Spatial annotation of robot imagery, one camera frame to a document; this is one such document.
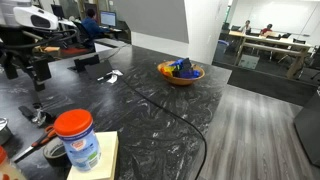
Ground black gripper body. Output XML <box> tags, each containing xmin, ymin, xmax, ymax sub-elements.
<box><xmin>0</xmin><ymin>30</ymin><xmax>38</xmax><ymax>66</ymax></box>

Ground wipes canister orange lid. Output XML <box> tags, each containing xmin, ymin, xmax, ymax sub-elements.
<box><xmin>53</xmin><ymin>108</ymin><xmax>103</xmax><ymax>173</ymax></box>

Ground cream jar orange lid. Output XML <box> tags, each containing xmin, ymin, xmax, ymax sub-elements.
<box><xmin>0</xmin><ymin>145</ymin><xmax>28</xmax><ymax>180</ymax></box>

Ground tan cardboard box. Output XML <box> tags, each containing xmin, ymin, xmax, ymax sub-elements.
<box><xmin>42</xmin><ymin>45</ymin><xmax>62</xmax><ymax>58</ymax></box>

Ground black metal clip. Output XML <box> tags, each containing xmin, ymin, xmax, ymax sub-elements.
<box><xmin>18</xmin><ymin>102</ymin><xmax>57</xmax><ymax>128</ymax></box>

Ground black office chair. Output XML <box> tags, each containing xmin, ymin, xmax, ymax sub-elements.
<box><xmin>71</xmin><ymin>20</ymin><xmax>96</xmax><ymax>52</ymax></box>

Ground dark computer monitor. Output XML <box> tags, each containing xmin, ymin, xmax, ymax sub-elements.
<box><xmin>50</xmin><ymin>3</ymin><xmax>66</xmax><ymax>20</ymax></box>

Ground person in blue shirt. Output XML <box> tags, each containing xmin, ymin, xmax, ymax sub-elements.
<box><xmin>81</xmin><ymin>8</ymin><xmax>112</xmax><ymax>48</ymax></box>

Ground white paper tag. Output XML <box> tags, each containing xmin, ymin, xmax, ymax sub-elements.
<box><xmin>97</xmin><ymin>69</ymin><xmax>124</xmax><ymax>85</ymax></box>

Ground lit computer monitor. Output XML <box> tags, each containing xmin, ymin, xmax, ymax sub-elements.
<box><xmin>99</xmin><ymin>10</ymin><xmax>118</xmax><ymax>29</ymax></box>

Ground black tape roll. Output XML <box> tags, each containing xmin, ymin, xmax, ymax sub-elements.
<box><xmin>42</xmin><ymin>136</ymin><xmax>73</xmax><ymax>169</ymax></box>

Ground pale wooden block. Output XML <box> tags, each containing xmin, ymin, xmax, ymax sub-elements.
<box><xmin>66</xmin><ymin>130</ymin><xmax>120</xmax><ymax>180</ymax></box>

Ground yellow toy block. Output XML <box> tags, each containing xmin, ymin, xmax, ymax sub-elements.
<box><xmin>159</xmin><ymin>64</ymin><xmax>177</xmax><ymax>78</ymax></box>

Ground blue toy block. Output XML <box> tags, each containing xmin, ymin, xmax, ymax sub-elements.
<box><xmin>179</xmin><ymin>69</ymin><xmax>202</xmax><ymax>80</ymax></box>
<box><xmin>169</xmin><ymin>58</ymin><xmax>186</xmax><ymax>68</ymax></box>

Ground wooden bowl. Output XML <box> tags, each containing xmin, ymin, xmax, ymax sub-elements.
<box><xmin>157</xmin><ymin>60</ymin><xmax>206</xmax><ymax>87</ymax></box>

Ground dark toy block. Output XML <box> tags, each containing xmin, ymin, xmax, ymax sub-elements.
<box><xmin>172</xmin><ymin>57</ymin><xmax>194</xmax><ymax>79</ymax></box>

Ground blue waste bin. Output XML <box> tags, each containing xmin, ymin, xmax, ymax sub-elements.
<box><xmin>214</xmin><ymin>39</ymin><xmax>231</xmax><ymax>64</ymax></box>

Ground grey box under table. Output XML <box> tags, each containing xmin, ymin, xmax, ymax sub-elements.
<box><xmin>238</xmin><ymin>53</ymin><xmax>261</xmax><ymax>71</ymax></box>

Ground person in white top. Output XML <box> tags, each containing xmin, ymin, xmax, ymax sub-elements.
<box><xmin>240</xmin><ymin>19</ymin><xmax>253</xmax><ymax>35</ymax></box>

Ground person in red shirt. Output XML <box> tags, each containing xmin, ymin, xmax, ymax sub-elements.
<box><xmin>260</xmin><ymin>23</ymin><xmax>275</xmax><ymax>36</ymax></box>

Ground long wooden table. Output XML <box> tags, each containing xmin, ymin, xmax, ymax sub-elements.
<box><xmin>228</xmin><ymin>29</ymin><xmax>313</xmax><ymax>80</ymax></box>

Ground black meeting chair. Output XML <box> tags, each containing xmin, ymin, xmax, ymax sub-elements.
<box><xmin>292</xmin><ymin>37</ymin><xmax>308</xmax><ymax>46</ymax></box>

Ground black cabinet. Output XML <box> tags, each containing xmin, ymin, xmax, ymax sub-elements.
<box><xmin>293</xmin><ymin>89</ymin><xmax>320</xmax><ymax>168</ymax></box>

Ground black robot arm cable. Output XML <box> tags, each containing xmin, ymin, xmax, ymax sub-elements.
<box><xmin>5</xmin><ymin>28</ymin><xmax>78</xmax><ymax>52</ymax></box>

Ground orange handled scissors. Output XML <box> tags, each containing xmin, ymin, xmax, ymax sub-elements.
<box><xmin>13</xmin><ymin>124</ymin><xmax>58</xmax><ymax>164</ymax></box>

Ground black table cable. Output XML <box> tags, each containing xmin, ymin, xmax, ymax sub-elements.
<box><xmin>99</xmin><ymin>43</ymin><xmax>208</xmax><ymax>180</ymax></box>

